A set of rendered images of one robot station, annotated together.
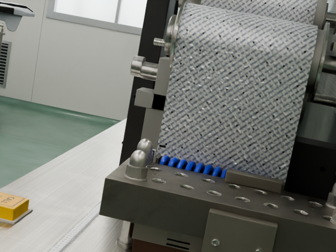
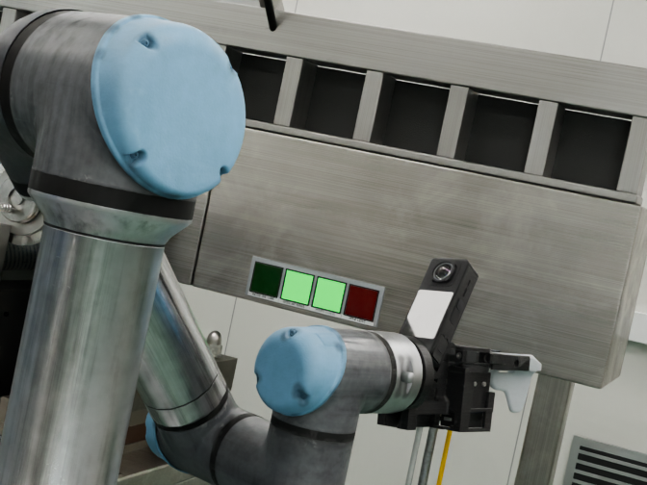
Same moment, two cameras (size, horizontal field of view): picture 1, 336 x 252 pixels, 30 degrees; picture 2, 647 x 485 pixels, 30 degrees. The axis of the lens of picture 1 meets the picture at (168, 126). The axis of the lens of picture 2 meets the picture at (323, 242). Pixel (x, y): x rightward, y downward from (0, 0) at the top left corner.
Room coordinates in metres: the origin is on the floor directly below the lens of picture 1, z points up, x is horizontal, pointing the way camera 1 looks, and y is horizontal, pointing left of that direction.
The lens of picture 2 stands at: (0.30, 1.77, 1.38)
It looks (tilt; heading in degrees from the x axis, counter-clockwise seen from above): 3 degrees down; 282
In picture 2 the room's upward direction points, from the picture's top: 12 degrees clockwise
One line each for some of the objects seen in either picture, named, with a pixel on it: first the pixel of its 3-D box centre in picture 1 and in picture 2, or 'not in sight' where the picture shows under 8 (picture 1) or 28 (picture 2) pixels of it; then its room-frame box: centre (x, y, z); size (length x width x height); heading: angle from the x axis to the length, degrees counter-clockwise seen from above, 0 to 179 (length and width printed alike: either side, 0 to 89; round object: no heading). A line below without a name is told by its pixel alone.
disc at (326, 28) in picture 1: (318, 62); not in sight; (1.13, -0.25, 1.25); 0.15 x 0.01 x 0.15; 172
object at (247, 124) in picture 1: (228, 126); not in sight; (1.09, -0.10, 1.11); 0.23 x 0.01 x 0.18; 82
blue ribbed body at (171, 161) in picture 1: (218, 176); not in sight; (1.07, -0.10, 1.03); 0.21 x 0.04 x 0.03; 82
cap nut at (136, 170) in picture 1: (137, 164); not in sight; (0.95, 0.04, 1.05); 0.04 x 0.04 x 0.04
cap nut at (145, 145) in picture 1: (144, 151); not in sight; (1.04, 0.03, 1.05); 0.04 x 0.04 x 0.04
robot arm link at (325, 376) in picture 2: not in sight; (323, 373); (0.50, 0.75, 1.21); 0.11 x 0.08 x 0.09; 60
